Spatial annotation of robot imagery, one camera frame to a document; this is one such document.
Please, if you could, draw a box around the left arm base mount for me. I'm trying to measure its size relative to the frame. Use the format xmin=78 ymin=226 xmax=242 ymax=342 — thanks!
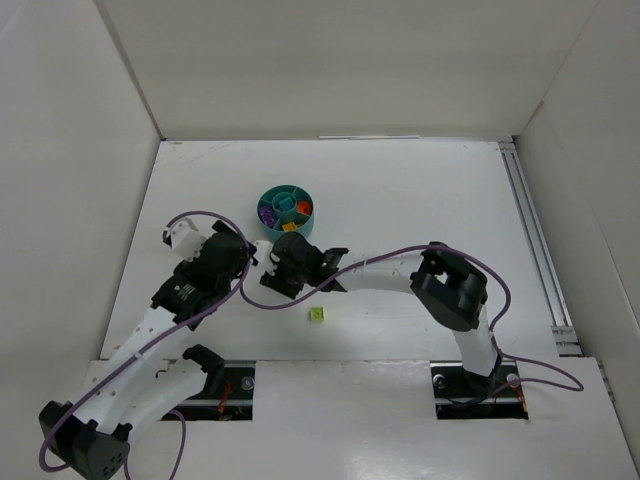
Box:
xmin=174 ymin=362 xmax=256 ymax=422

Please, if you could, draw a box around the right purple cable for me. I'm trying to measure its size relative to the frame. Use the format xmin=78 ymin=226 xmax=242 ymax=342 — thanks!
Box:
xmin=239 ymin=244 xmax=586 ymax=401

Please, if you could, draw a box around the long purple lego brick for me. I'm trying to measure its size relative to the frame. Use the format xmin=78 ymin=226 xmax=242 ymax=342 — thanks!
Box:
xmin=258 ymin=205 xmax=278 ymax=228

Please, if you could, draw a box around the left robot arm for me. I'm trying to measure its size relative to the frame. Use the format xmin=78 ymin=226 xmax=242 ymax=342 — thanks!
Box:
xmin=38 ymin=213 xmax=256 ymax=479

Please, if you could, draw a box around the long yellow lego brick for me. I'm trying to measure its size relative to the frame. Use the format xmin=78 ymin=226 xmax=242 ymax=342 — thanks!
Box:
xmin=282 ymin=222 xmax=300 ymax=232

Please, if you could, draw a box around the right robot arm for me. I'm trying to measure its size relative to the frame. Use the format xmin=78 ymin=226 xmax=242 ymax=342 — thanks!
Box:
xmin=258 ymin=233 xmax=500 ymax=382

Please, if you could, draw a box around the aluminium rail right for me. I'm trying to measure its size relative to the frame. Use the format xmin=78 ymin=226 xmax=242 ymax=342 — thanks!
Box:
xmin=498 ymin=139 xmax=583 ymax=357

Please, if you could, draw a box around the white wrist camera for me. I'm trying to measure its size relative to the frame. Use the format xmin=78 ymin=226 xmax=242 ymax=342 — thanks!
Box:
xmin=253 ymin=240 xmax=277 ymax=276
xmin=162 ymin=218 xmax=206 ymax=261

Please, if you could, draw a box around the long teal lego brick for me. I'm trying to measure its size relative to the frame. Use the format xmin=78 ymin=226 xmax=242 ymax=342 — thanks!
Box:
xmin=273 ymin=195 xmax=297 ymax=213

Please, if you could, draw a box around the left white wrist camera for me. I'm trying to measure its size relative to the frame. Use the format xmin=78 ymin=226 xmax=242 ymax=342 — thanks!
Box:
xmin=162 ymin=218 xmax=206 ymax=261

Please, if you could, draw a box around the teal round divided container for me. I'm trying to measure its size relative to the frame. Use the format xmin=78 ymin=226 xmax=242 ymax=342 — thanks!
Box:
xmin=256 ymin=185 xmax=314 ymax=242

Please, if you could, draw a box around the orange round lego piece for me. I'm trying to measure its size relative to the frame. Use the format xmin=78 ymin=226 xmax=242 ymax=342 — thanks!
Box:
xmin=297 ymin=201 xmax=313 ymax=216

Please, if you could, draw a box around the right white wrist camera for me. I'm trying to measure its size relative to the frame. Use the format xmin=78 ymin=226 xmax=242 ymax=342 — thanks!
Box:
xmin=253 ymin=240 xmax=277 ymax=276

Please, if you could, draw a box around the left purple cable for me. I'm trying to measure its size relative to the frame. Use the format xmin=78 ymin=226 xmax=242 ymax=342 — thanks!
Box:
xmin=38 ymin=210 xmax=251 ymax=480

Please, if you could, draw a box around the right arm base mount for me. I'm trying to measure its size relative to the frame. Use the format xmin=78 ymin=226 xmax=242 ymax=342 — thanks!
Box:
xmin=430 ymin=361 xmax=529 ymax=420

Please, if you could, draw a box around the green lego brick right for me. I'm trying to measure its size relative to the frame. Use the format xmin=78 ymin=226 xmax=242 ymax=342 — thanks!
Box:
xmin=309 ymin=306 xmax=326 ymax=323

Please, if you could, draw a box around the purple cable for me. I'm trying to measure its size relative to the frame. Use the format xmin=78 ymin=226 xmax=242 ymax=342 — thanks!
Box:
xmin=239 ymin=244 xmax=586 ymax=401
xmin=38 ymin=210 xmax=251 ymax=480

